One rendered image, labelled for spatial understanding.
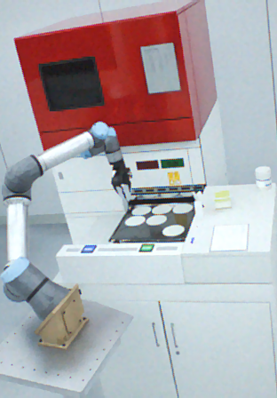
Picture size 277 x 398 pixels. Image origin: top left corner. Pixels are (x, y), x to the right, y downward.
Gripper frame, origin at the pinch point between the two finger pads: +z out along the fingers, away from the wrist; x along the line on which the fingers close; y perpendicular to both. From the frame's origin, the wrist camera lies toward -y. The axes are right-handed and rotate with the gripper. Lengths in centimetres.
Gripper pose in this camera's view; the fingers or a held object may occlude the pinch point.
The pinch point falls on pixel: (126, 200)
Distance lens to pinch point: 245.6
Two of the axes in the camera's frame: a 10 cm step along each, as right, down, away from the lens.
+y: 2.7, -3.8, 8.8
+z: 2.8, 9.1, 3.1
